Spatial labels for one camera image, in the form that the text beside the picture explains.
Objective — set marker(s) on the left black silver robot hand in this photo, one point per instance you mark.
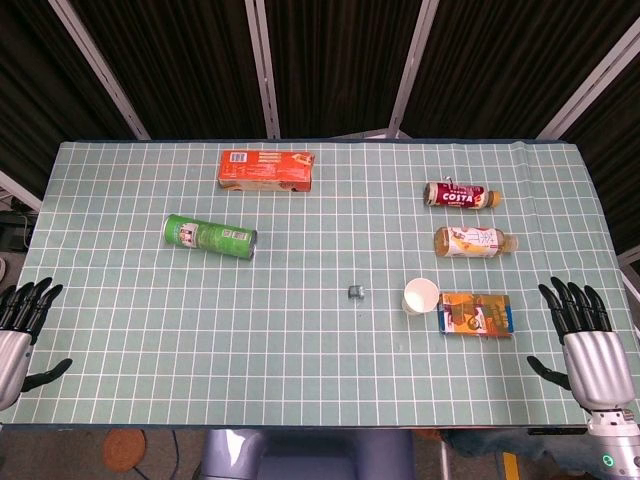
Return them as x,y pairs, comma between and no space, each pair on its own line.
12,350

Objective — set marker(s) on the orange blue drink carton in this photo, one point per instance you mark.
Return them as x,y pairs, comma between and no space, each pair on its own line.
475,314

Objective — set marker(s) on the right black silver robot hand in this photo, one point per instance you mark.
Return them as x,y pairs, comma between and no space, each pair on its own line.
597,365

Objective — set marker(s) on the white paper cup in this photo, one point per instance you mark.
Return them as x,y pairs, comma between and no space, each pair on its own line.
420,296

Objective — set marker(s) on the green grid tablecloth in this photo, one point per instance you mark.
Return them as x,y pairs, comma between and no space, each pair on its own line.
310,350

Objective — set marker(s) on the round orange cork mat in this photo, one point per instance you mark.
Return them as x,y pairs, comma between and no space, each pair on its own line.
125,450

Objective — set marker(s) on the orange cardboard box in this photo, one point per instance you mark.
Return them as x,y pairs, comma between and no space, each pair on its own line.
265,167

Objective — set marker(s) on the dark blue fuzzy cloth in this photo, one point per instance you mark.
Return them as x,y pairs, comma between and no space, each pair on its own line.
500,442

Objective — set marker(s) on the small grey binder clip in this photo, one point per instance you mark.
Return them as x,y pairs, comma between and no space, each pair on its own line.
356,292

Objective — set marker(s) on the red Costa coffee bottle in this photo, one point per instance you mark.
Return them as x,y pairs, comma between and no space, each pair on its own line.
457,196

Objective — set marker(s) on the yellow tea bottle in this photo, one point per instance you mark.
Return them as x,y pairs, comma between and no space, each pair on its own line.
470,242

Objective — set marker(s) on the green chips can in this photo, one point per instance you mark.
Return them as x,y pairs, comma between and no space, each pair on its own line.
210,236

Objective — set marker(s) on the purple robot torso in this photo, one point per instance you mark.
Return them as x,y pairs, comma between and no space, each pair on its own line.
305,455

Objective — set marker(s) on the white metal partition post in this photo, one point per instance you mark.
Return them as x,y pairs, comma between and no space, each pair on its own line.
17,192
264,70
100,70
412,70
631,280
590,80

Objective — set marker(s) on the silver metal table leg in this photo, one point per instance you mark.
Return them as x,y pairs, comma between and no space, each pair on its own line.
443,457

